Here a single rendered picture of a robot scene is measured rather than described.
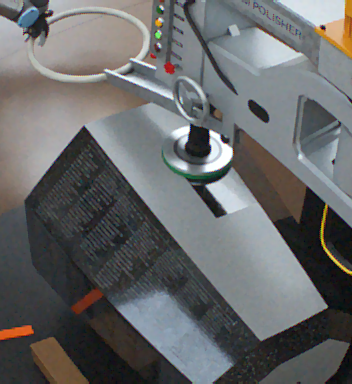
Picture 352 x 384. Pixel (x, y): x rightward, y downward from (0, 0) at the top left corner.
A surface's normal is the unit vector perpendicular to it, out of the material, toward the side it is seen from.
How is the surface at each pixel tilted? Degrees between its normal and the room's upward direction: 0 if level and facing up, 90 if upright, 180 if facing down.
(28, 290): 0
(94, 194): 45
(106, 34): 0
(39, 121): 0
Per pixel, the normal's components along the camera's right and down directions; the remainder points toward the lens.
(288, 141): -0.78, 0.41
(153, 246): -0.56, -0.27
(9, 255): 0.05, -0.71
